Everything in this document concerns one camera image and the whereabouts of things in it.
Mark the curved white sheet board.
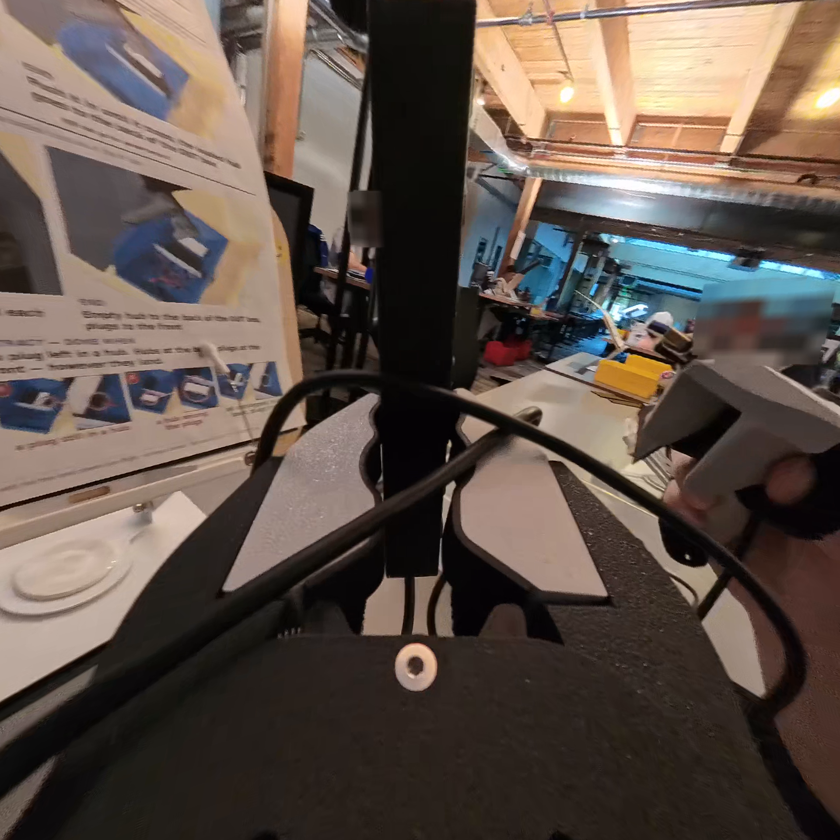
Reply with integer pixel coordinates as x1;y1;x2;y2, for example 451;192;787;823
576;294;630;361

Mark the silver air duct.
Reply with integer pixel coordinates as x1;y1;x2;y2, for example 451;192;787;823
471;146;840;199

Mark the printed instruction sheet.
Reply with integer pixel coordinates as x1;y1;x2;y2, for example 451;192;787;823
0;0;306;509

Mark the short black usb hub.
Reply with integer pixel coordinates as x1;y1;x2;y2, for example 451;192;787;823
367;0;478;578

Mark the wooden sheet board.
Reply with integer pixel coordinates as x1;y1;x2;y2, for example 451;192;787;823
272;217;308;431

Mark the wooden post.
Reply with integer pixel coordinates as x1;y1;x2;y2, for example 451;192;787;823
261;0;311;178
502;177;546;277

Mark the black computer monitor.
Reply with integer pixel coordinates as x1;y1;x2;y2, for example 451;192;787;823
262;172;316;299

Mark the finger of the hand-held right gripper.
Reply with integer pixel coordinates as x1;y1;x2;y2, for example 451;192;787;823
633;360;840;460

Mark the wire sheet clip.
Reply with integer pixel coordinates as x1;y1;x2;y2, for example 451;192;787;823
197;341;258;463

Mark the blue plug black usb cable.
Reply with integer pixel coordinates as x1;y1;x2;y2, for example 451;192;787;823
0;407;544;798

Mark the person's right hand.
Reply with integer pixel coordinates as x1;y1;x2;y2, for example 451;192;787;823
663;455;840;657

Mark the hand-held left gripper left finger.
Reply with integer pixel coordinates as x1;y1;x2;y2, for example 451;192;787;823
222;394;385;595

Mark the person's right forearm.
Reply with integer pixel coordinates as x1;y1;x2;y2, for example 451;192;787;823
755;623;840;840

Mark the white stand base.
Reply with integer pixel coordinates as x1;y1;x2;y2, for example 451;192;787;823
0;492;210;706

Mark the black office chair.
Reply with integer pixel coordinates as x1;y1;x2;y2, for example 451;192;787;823
451;285;484;392

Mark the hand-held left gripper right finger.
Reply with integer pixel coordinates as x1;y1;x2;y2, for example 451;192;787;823
453;420;613;605

